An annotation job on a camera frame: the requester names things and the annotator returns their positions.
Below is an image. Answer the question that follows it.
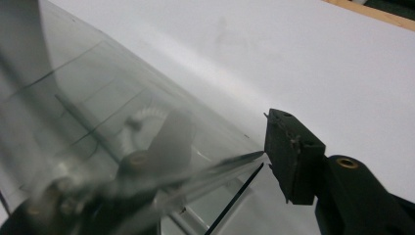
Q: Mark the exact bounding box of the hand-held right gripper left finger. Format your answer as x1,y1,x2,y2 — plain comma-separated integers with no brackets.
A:
0,110,198,235

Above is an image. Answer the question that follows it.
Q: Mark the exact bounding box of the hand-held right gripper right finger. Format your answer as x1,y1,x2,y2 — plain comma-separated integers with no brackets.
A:
262,108,415,235

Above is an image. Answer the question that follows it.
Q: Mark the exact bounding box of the clear plastic compartment box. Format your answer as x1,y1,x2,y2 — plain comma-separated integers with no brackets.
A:
0,0,297,235

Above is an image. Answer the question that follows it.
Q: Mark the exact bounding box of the white table mat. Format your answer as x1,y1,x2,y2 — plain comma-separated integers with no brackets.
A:
38,0,415,235

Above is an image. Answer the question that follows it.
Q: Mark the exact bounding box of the wooden table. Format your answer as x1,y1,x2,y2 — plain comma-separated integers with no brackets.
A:
321,0,415,33

